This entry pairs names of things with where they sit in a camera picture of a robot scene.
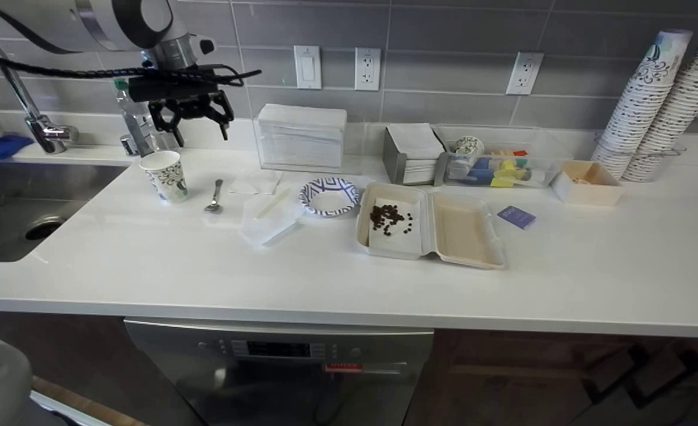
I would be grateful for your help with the purple tea bag packet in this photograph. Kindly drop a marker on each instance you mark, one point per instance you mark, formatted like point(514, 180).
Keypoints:
point(517, 216)

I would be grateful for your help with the yellow sugar packets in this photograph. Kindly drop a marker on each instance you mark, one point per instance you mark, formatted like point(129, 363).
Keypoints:
point(509, 173)

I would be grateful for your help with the green capped soap bottle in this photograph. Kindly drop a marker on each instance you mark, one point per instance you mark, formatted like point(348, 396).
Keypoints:
point(136, 130)

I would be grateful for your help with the clear condiment tray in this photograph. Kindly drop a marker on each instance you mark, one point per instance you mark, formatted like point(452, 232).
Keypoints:
point(452, 169)

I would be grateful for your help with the stainless steel sink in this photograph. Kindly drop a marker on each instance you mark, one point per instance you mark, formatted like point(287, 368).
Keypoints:
point(18, 196)

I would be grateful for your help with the patterned paper cup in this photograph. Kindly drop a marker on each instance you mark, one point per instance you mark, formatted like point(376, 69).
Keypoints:
point(167, 179)

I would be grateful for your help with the blue white paper bowl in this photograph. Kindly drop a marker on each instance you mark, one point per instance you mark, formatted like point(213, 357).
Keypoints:
point(315, 206)

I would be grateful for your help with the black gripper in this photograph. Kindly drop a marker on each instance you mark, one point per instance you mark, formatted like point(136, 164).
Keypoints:
point(189, 106)

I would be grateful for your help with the grey metal napkin holder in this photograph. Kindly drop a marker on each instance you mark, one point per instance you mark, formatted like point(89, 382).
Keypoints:
point(410, 154)

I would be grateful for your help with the white light switch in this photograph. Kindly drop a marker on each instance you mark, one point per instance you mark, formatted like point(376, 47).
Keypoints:
point(306, 67)

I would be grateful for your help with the small round patterned container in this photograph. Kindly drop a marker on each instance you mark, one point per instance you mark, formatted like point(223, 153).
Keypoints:
point(466, 147)

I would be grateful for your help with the blue sponge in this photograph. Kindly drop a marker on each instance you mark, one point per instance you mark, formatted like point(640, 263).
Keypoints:
point(5, 147)

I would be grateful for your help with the curved chrome faucet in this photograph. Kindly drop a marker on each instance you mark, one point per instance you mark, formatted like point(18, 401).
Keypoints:
point(18, 83)

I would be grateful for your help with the small beige open box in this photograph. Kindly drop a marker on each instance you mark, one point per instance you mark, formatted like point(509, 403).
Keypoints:
point(585, 184)

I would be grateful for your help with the stainless steel dishwasher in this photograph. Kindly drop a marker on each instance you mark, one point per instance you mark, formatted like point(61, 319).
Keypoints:
point(278, 370)

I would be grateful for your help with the chrome faucet knob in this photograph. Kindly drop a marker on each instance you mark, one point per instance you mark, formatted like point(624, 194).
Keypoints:
point(59, 138)

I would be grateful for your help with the clear wrapper with plastic knife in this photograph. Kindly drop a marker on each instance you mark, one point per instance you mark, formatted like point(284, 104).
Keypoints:
point(257, 190)

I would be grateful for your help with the white wall outlet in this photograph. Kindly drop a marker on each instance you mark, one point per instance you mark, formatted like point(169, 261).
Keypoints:
point(523, 74)
point(368, 69)

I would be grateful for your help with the dark wooden cabinet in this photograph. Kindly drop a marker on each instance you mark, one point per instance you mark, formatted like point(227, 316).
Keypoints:
point(520, 379)

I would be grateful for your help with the white foam clamshell container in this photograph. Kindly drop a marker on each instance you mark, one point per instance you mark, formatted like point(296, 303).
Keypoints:
point(461, 232)

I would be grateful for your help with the shiny metal spoon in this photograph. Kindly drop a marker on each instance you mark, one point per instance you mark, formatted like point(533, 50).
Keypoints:
point(216, 201)

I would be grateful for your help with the stack of patterned paper cups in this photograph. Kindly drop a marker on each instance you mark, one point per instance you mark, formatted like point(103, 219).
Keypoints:
point(640, 102)
point(682, 109)

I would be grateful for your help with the blue sugar packets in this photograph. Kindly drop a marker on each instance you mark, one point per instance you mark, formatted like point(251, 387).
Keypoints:
point(480, 170)

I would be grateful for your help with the wooden strip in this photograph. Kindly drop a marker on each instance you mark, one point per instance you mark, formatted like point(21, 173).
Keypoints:
point(79, 399)

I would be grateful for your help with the pile of coffee beans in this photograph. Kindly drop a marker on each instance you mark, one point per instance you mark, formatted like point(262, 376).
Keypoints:
point(383, 213)

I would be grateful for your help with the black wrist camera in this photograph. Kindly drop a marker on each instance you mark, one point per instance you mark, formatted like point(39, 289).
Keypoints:
point(182, 83)

